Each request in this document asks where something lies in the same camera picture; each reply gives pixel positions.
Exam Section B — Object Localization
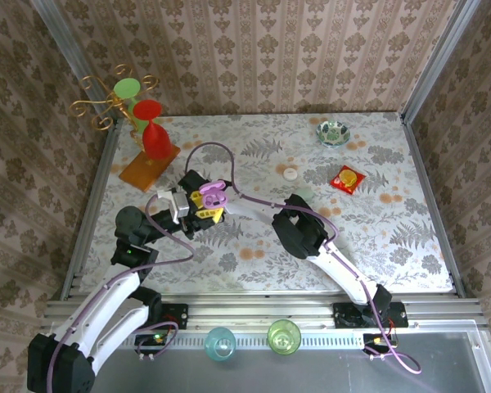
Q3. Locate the green wine glass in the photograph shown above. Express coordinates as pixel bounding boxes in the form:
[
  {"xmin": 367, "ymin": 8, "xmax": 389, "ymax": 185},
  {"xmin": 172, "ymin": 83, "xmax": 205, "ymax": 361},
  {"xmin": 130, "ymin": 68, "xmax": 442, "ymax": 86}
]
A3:
[{"xmin": 113, "ymin": 77, "xmax": 161, "ymax": 132}]

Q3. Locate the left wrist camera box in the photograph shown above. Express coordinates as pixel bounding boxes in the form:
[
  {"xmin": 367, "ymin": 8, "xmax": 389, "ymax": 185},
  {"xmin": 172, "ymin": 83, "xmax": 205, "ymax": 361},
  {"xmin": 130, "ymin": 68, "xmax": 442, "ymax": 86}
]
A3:
[{"xmin": 156, "ymin": 188, "xmax": 189, "ymax": 224}]

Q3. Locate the perforated metal cable strip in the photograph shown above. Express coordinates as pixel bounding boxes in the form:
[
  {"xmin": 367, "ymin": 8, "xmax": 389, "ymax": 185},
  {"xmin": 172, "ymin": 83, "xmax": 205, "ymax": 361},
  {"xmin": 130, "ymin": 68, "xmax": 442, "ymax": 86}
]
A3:
[{"xmin": 118, "ymin": 333, "xmax": 365, "ymax": 349}]

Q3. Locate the black controller board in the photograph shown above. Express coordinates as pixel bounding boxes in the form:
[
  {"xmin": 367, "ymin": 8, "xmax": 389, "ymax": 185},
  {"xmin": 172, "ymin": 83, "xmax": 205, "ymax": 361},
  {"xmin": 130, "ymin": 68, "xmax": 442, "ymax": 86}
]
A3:
[
  {"xmin": 134, "ymin": 333, "xmax": 173, "ymax": 355},
  {"xmin": 363, "ymin": 332, "xmax": 395, "ymax": 355}
]

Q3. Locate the green glass cup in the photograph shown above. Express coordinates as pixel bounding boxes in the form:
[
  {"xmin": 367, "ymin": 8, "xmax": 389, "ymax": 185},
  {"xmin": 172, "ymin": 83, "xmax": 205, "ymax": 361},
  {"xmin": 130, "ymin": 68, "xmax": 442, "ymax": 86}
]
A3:
[{"xmin": 267, "ymin": 318, "xmax": 303, "ymax": 355}]

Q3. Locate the grey metal sheet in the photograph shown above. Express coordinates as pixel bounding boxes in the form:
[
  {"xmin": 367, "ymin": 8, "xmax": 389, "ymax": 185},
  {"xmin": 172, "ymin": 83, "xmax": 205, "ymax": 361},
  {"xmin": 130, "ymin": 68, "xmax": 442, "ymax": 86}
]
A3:
[{"xmin": 92, "ymin": 329, "xmax": 489, "ymax": 393}]

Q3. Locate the red wine glass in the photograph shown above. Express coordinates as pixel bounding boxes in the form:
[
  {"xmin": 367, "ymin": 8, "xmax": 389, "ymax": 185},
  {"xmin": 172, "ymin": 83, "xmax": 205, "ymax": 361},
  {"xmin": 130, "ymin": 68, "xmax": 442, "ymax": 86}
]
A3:
[{"xmin": 131, "ymin": 99, "xmax": 172, "ymax": 160}]

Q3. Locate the gold wire rack wooden base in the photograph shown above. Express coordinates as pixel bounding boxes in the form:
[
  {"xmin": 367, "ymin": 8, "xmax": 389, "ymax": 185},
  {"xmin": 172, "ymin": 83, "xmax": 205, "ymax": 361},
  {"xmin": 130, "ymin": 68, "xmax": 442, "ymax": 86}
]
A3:
[{"xmin": 69, "ymin": 63, "xmax": 182, "ymax": 192}]

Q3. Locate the aluminium table side rail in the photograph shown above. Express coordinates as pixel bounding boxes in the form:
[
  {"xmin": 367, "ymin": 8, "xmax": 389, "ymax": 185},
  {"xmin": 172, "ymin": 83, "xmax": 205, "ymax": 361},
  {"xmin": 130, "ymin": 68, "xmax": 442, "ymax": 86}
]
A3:
[
  {"xmin": 60, "ymin": 118, "xmax": 122, "ymax": 298},
  {"xmin": 399, "ymin": 114, "xmax": 468, "ymax": 298}
]

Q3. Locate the thin purple base cable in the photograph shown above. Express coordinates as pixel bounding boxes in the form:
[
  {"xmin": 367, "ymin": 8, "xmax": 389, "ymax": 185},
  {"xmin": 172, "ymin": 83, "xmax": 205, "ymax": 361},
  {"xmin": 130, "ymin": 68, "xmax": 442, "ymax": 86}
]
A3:
[{"xmin": 135, "ymin": 321, "xmax": 178, "ymax": 362}]

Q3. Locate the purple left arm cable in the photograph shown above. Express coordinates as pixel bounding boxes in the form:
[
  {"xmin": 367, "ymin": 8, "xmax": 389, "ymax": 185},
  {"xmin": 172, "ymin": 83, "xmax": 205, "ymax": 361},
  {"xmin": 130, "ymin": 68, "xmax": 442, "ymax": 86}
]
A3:
[{"xmin": 47, "ymin": 195, "xmax": 196, "ymax": 393}]

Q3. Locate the red snack packet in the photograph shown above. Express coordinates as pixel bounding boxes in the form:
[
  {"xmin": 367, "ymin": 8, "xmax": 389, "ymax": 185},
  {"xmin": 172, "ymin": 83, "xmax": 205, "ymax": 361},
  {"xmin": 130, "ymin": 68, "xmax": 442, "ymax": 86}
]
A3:
[{"xmin": 329, "ymin": 165, "xmax": 367, "ymax": 194}]

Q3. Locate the teal glass cup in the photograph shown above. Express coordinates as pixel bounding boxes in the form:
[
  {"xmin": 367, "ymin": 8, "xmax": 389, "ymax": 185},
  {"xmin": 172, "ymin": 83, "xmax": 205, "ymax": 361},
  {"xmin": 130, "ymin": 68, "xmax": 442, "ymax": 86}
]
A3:
[{"xmin": 204, "ymin": 326, "xmax": 237, "ymax": 362}]

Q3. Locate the aluminium frame post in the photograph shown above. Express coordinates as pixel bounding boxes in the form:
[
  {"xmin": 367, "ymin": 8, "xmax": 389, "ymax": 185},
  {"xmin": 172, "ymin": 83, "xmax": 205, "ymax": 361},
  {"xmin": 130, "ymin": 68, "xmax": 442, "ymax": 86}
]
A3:
[
  {"xmin": 28, "ymin": 0, "xmax": 120, "ymax": 124},
  {"xmin": 399, "ymin": 0, "xmax": 489, "ymax": 124}
]

